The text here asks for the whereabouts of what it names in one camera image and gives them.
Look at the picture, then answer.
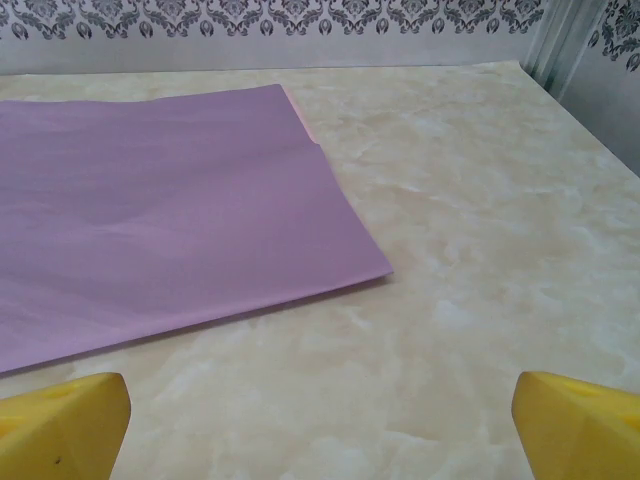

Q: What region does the aluminium extrusion frame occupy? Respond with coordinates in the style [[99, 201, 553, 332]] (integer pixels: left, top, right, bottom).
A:
[[519, 0, 609, 104]]

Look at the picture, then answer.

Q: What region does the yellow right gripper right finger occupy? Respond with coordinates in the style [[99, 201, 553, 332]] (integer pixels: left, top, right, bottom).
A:
[[510, 370, 640, 480]]

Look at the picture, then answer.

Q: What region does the pink purple wrapping paper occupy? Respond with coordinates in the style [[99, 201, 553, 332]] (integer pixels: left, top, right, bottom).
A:
[[0, 83, 395, 377]]

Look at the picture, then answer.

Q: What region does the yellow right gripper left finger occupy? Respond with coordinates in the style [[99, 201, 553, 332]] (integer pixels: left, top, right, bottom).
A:
[[0, 372, 132, 480]]

